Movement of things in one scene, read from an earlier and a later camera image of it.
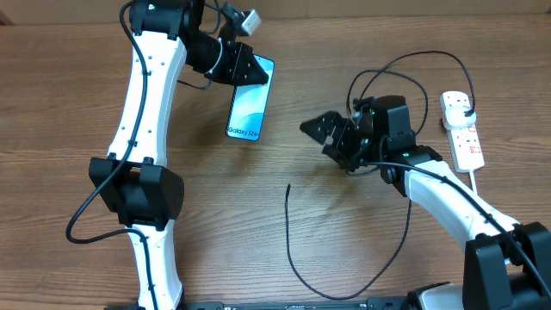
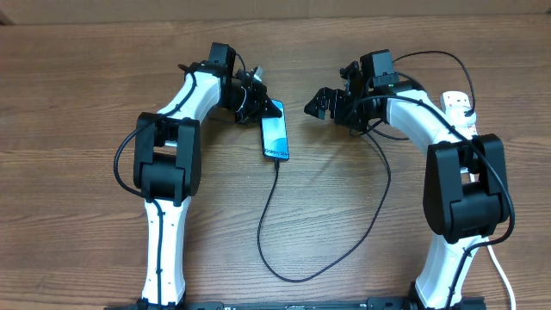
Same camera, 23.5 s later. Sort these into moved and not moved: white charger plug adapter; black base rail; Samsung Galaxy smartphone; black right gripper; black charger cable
Moved: black right gripper; black charger cable; Samsung Galaxy smartphone
Not moved: black base rail; white charger plug adapter
